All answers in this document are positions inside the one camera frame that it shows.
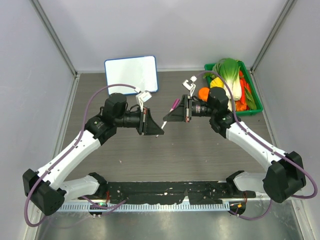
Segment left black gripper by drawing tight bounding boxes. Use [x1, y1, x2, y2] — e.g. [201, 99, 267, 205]
[114, 105, 164, 135]

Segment blue framed whiteboard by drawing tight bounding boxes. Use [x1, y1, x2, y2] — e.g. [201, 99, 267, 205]
[104, 55, 159, 95]

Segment white slotted cable duct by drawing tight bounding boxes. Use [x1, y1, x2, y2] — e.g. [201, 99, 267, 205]
[58, 201, 230, 213]

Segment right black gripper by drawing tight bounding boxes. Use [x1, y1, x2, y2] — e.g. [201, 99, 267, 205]
[164, 95, 216, 123]

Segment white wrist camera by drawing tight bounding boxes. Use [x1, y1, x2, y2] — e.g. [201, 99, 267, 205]
[134, 87, 152, 112]
[182, 76, 197, 97]

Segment orange toy fruit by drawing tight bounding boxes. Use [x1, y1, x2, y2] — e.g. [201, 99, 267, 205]
[198, 87, 210, 102]

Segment red toy peppers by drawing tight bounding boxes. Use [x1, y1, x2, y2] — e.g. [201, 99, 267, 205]
[235, 70, 251, 112]

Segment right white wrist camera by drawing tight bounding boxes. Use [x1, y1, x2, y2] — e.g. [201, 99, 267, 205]
[182, 76, 197, 97]

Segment green toy pea pods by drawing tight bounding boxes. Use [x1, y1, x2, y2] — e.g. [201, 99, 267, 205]
[244, 87, 257, 110]

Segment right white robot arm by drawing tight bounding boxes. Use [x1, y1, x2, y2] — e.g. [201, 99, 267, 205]
[163, 87, 306, 203]

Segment toy bok choy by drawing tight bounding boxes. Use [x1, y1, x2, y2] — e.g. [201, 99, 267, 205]
[219, 58, 242, 101]

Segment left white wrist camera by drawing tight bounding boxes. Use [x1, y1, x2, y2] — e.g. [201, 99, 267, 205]
[134, 87, 152, 112]

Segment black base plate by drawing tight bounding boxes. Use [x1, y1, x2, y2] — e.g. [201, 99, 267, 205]
[103, 181, 256, 205]

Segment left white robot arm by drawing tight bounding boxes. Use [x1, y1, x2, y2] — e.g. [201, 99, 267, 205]
[22, 91, 164, 216]

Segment white marker magenta cap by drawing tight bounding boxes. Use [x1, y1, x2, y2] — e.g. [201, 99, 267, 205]
[161, 98, 180, 130]

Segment green plastic basket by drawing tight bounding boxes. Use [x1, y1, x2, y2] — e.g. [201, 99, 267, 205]
[202, 59, 263, 116]

